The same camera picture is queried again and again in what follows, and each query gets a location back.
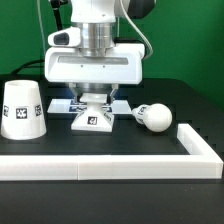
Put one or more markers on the white lamp bulb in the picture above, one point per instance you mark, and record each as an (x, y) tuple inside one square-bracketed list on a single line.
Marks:
[(156, 117)]

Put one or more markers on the white lamp shade cone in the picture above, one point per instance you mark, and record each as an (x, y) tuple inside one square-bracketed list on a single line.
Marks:
[(22, 114)]

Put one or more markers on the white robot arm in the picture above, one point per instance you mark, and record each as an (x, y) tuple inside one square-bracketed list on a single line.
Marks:
[(96, 19)]

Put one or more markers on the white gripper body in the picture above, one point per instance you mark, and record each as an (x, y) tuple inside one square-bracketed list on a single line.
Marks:
[(64, 61)]

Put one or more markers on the white L-shaped fence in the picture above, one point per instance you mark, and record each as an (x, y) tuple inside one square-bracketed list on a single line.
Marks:
[(201, 162)]

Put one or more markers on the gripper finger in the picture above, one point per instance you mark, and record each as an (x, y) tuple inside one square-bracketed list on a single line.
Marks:
[(113, 88), (76, 91)]

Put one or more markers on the white lamp base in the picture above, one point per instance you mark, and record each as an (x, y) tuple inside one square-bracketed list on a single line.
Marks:
[(94, 117)]

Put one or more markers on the white marker tag sheet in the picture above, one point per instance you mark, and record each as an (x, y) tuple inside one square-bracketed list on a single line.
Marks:
[(62, 106)]

